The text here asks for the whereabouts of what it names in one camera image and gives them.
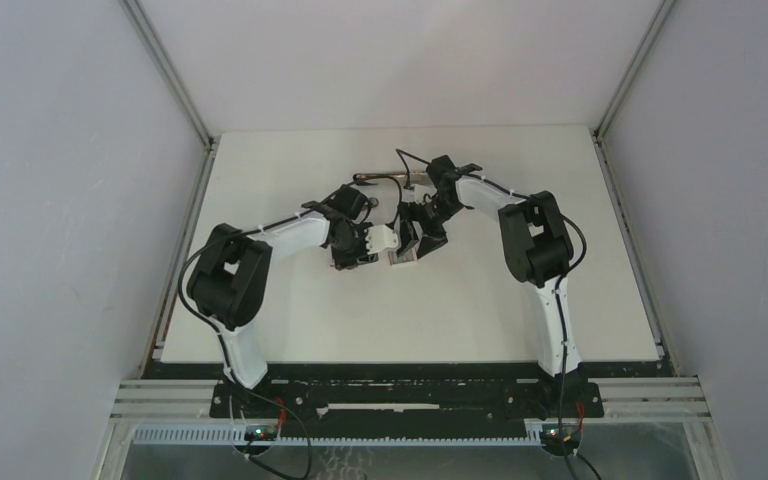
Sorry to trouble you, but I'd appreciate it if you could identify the black camera cable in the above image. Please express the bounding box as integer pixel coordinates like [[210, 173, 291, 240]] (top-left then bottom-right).
[[395, 148, 588, 425], [177, 173, 404, 346]]

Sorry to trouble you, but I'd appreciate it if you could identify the controller board with wires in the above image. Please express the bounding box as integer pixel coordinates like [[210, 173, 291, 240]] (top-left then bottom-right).
[[228, 397, 316, 480], [539, 401, 603, 480]]

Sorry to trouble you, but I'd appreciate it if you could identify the staple box tray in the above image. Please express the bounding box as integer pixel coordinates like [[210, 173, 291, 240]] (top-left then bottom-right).
[[388, 249, 417, 267]]

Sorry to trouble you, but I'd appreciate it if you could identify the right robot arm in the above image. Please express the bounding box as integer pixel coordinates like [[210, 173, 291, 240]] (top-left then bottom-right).
[[397, 155, 581, 416]]

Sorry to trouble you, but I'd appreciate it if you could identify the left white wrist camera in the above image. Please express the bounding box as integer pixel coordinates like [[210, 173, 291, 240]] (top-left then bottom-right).
[[365, 224, 400, 255]]

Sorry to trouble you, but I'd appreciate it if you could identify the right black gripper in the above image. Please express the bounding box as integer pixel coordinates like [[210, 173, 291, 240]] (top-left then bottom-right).
[[397, 197, 465, 259]]

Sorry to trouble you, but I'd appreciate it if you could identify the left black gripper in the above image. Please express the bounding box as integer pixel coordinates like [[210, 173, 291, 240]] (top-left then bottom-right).
[[331, 223, 378, 271]]

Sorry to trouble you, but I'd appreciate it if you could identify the left black camera cable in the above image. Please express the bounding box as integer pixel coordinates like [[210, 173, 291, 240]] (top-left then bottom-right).
[[177, 173, 404, 346]]

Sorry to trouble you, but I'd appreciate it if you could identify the red white staple box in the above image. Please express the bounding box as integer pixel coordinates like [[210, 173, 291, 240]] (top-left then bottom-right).
[[334, 261, 379, 271]]

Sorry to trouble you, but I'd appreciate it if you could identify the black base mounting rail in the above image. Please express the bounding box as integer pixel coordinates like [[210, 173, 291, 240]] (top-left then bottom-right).
[[114, 360, 674, 438]]

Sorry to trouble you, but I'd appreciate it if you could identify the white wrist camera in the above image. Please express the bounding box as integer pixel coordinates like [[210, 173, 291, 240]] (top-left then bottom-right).
[[365, 224, 400, 255], [411, 184, 435, 204]]

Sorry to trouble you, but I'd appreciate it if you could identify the right black camera cable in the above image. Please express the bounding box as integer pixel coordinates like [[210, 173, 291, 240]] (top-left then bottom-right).
[[395, 148, 588, 425]]

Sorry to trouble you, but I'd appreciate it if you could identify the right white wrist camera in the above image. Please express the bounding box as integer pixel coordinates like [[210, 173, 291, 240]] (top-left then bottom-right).
[[411, 184, 435, 204]]

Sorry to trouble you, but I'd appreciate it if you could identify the right controller board with wires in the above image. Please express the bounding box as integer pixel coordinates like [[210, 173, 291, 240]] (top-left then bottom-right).
[[539, 401, 603, 480]]

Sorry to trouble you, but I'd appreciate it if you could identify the left controller board with wires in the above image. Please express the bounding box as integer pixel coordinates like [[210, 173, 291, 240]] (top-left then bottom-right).
[[228, 397, 316, 480]]

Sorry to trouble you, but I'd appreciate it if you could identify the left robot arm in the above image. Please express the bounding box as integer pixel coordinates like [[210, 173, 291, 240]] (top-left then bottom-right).
[[177, 185, 378, 417]]

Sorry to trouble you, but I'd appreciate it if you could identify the white slotted cable duct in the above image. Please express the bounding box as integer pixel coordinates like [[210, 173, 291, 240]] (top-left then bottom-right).
[[131, 423, 543, 447]]

